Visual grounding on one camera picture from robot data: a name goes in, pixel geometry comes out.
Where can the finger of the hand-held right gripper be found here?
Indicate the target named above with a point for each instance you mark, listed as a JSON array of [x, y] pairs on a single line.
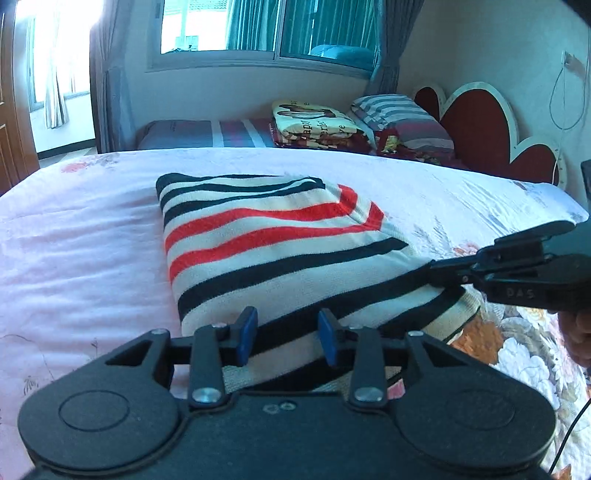
[[455, 272], [531, 235]]

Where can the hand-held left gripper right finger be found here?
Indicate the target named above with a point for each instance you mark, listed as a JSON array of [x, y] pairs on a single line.
[[328, 339]]

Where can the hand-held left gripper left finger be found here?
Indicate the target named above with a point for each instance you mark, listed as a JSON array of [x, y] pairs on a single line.
[[247, 332]]

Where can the striped knit sweater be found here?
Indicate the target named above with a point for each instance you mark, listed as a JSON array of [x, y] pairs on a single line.
[[277, 258]]

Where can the person's right hand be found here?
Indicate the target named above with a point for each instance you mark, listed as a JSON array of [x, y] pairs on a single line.
[[577, 341]]

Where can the red heart-shaped headboard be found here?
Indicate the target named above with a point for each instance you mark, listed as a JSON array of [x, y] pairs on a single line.
[[480, 134]]

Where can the red printed cloth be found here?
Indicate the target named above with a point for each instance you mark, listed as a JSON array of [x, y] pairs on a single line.
[[406, 147]]

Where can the striped pillow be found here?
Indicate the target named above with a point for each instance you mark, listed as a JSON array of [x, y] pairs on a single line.
[[401, 122]]

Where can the pink floral bed cover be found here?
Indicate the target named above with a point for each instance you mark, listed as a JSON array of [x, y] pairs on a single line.
[[78, 258]]

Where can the bed with striped sheet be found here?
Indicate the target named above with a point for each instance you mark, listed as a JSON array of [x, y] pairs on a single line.
[[198, 134]]

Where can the folded printed blanket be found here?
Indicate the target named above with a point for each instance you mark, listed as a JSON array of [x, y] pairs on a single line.
[[309, 122]]

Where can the grey curtain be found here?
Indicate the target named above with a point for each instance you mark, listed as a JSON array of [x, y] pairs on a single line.
[[113, 92], [392, 46]]

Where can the sliding window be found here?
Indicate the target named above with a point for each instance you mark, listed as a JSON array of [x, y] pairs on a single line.
[[258, 27]]

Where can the brown wooden door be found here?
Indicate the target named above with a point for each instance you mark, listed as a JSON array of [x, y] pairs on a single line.
[[16, 115]]

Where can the white sheer curtain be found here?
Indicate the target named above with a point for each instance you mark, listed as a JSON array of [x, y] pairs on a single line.
[[56, 69]]

